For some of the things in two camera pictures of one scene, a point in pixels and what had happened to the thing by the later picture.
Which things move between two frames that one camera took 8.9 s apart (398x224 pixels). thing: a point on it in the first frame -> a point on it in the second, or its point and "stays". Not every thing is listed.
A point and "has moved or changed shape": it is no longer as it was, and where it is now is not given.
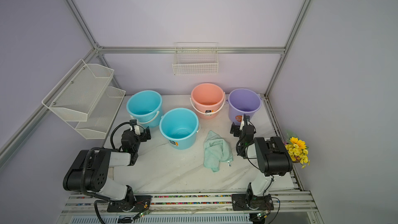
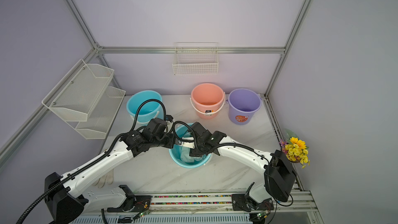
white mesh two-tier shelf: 84,99 stays
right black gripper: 236,129 -> 196,152
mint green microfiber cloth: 216,150 has moved or changed shape
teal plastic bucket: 145,107 stays
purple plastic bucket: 242,101 stays
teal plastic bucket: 179,126 has moved or changed shape
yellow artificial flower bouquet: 297,149 stays
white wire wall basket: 193,58 stays
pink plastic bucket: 207,99 stays
